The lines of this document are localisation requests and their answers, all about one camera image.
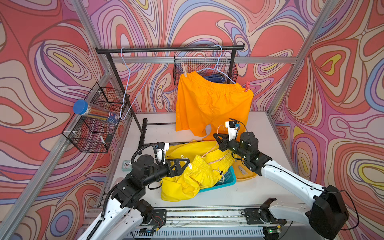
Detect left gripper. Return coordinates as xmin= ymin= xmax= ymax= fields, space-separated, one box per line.
xmin=141 ymin=159 xmax=190 ymax=189

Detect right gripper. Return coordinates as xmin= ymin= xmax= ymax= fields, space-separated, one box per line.
xmin=213 ymin=133 xmax=249 ymax=160

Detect yellow shorts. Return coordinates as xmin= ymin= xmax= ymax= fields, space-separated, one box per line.
xmin=161 ymin=141 xmax=235 ymax=202

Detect grey clothespin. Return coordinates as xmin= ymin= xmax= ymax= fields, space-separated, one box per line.
xmin=238 ymin=166 xmax=248 ymax=176

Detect light blue wire hanger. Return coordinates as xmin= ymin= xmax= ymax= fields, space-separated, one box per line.
xmin=119 ymin=47 xmax=150 ymax=120

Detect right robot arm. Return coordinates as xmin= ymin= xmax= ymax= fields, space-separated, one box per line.
xmin=214 ymin=132 xmax=350 ymax=240

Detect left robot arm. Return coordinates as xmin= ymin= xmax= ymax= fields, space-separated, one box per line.
xmin=79 ymin=142 xmax=190 ymax=240

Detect orange shorts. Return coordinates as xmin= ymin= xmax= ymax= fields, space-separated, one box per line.
xmin=175 ymin=72 xmax=254 ymax=141

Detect yellow plastic tray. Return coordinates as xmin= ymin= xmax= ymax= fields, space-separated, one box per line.
xmin=232 ymin=160 xmax=258 ymax=182

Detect teal plastic basket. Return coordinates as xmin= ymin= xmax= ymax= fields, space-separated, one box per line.
xmin=199 ymin=167 xmax=237 ymax=193

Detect mint small clock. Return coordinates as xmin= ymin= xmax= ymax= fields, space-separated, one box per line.
xmin=121 ymin=160 xmax=133 ymax=172

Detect black clothes rack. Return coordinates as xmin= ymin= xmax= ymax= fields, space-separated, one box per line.
xmin=95 ymin=44 xmax=246 ymax=156

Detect red clothespin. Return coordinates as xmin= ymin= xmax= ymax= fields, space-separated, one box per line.
xmin=245 ymin=81 xmax=250 ymax=92

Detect beige clothespin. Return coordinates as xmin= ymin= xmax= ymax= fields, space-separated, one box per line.
xmin=181 ymin=63 xmax=188 ymax=78

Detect blue capped pencil tube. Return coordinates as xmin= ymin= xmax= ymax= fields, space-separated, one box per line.
xmin=73 ymin=100 xmax=120 ymax=125

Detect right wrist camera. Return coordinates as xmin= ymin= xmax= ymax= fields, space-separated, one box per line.
xmin=225 ymin=120 xmax=240 ymax=141

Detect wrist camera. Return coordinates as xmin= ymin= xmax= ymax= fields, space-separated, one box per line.
xmin=155 ymin=142 xmax=170 ymax=165
xmin=225 ymin=120 xmax=240 ymax=141

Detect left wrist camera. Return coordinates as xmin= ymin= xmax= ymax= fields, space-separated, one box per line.
xmin=155 ymin=142 xmax=170 ymax=165

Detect black wire basket back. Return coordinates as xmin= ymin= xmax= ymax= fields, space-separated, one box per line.
xmin=173 ymin=51 xmax=238 ymax=86

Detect black wire basket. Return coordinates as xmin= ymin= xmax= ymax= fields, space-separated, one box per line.
xmin=173 ymin=51 xmax=238 ymax=86
xmin=62 ymin=83 xmax=126 ymax=154

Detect black wire basket left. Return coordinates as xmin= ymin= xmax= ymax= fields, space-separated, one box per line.
xmin=62 ymin=83 xmax=126 ymax=154

